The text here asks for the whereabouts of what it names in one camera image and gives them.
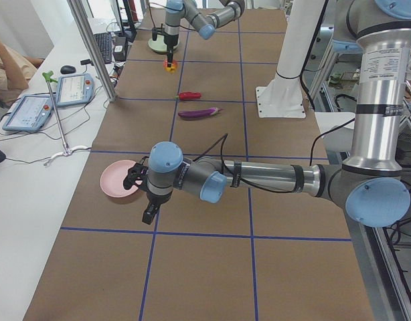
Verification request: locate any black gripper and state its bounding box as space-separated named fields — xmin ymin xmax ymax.
xmin=122 ymin=163 xmax=173 ymax=224
xmin=152 ymin=23 xmax=179 ymax=66

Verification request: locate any red yellow pomegranate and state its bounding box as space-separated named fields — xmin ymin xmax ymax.
xmin=163 ymin=60 xmax=178 ymax=74

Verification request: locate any red chili pepper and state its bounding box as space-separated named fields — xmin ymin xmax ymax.
xmin=174 ymin=92 xmax=201 ymax=101

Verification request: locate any purple eggplant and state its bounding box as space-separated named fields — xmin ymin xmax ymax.
xmin=178 ymin=107 xmax=223 ymax=120

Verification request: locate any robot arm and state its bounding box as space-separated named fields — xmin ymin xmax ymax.
xmin=152 ymin=0 xmax=246 ymax=72
xmin=122 ymin=1 xmax=411 ymax=227

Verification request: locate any green plate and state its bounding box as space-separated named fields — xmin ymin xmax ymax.
xmin=148 ymin=35 xmax=167 ymax=54

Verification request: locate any pink plate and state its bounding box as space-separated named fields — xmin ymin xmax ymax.
xmin=100 ymin=160 xmax=139 ymax=198

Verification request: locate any black keyboard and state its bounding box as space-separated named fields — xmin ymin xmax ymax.
xmin=93 ymin=32 xmax=112 ymax=64

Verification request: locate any far teach pendant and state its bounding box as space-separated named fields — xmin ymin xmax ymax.
xmin=56 ymin=74 xmax=94 ymax=107

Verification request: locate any teach pendant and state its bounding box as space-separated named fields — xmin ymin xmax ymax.
xmin=56 ymin=74 xmax=94 ymax=107
xmin=2 ymin=95 xmax=52 ymax=132

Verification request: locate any black computer mouse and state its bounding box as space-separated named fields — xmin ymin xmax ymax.
xmin=60 ymin=65 xmax=76 ymax=75

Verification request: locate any metal reacher grabber stick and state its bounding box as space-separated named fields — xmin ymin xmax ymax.
xmin=42 ymin=71 xmax=90 ymax=167

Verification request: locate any near teach pendant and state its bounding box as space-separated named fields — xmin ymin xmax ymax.
xmin=2 ymin=95 xmax=52 ymax=132

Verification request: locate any white chair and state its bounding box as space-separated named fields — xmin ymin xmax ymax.
xmin=315 ymin=112 xmax=355 ymax=152

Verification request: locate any aluminium frame post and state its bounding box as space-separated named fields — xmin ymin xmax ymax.
xmin=67 ymin=0 xmax=116 ymax=102

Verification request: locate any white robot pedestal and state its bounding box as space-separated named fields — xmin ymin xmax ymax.
xmin=256 ymin=0 xmax=327 ymax=118

